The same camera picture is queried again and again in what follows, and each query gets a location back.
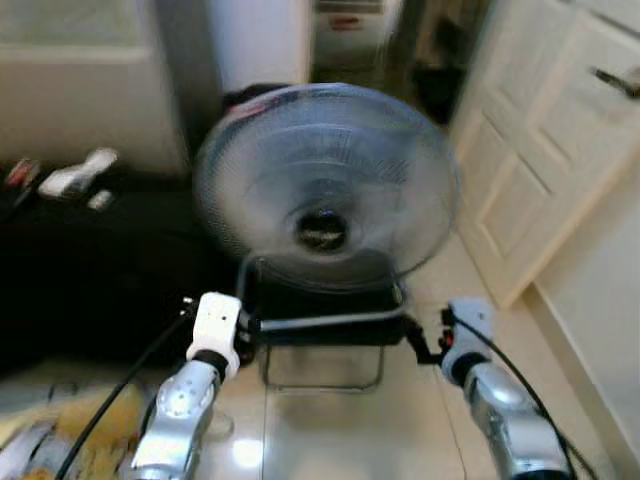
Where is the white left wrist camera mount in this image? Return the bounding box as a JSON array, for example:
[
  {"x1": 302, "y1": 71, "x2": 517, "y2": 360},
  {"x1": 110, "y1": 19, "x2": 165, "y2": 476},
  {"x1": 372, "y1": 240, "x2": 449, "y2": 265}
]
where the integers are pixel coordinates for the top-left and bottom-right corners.
[{"x1": 185, "y1": 292, "x2": 245, "y2": 380}]

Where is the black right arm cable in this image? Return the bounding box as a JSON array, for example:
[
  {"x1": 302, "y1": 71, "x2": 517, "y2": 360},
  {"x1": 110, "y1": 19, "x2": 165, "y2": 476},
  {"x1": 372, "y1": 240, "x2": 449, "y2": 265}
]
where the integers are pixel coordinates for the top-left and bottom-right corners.
[{"x1": 448, "y1": 315, "x2": 593, "y2": 480}]

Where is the large black fabric case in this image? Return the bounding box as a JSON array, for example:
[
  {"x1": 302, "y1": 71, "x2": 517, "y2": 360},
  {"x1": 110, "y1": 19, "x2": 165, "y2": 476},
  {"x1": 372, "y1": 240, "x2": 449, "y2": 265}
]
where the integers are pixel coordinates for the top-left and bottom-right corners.
[{"x1": 0, "y1": 160, "x2": 253, "y2": 377}]

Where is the dark metal door handle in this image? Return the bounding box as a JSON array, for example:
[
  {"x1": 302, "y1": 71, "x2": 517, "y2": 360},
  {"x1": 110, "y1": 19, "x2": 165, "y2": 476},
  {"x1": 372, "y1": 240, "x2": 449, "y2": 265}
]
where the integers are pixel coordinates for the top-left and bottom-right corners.
[{"x1": 590, "y1": 66, "x2": 640, "y2": 102}]

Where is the grey Milux floor fan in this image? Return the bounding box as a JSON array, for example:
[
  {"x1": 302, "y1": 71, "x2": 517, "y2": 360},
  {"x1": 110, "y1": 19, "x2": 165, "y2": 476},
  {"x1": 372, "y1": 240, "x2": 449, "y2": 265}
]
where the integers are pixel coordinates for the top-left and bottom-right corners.
[{"x1": 193, "y1": 83, "x2": 463, "y2": 337}]

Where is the white panelled door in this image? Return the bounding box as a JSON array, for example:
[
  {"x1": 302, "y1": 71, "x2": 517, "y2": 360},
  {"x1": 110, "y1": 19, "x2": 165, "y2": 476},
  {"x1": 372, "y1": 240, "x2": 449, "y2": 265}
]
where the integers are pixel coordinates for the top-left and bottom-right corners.
[{"x1": 447, "y1": 0, "x2": 640, "y2": 310}]

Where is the black stool with metal legs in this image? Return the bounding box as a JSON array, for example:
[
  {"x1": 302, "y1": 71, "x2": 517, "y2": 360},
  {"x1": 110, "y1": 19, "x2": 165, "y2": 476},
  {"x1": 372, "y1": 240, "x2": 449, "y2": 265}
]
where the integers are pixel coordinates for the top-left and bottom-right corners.
[{"x1": 240, "y1": 268, "x2": 427, "y2": 393}]

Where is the black backpack with pink print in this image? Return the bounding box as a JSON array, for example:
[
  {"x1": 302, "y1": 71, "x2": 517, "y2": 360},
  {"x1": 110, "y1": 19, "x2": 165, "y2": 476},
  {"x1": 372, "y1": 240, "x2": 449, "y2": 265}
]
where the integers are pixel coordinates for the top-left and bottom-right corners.
[{"x1": 222, "y1": 83, "x2": 303, "y2": 113}]

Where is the small red padlock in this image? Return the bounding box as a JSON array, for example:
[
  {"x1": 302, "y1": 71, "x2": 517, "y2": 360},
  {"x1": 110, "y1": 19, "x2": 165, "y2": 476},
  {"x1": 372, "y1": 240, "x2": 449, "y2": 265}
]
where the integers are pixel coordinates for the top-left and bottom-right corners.
[{"x1": 5, "y1": 160, "x2": 41, "y2": 192}]

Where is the black metal rack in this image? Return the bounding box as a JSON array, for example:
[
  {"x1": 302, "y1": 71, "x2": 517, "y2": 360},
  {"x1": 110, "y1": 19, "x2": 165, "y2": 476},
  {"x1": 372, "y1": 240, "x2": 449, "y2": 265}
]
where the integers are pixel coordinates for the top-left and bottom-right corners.
[{"x1": 415, "y1": 0, "x2": 492, "y2": 124}]

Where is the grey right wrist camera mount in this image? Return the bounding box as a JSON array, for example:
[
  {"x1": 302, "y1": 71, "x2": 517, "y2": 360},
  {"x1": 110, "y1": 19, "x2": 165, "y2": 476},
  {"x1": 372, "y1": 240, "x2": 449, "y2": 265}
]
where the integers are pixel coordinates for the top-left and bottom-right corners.
[{"x1": 440, "y1": 297, "x2": 497, "y2": 377}]

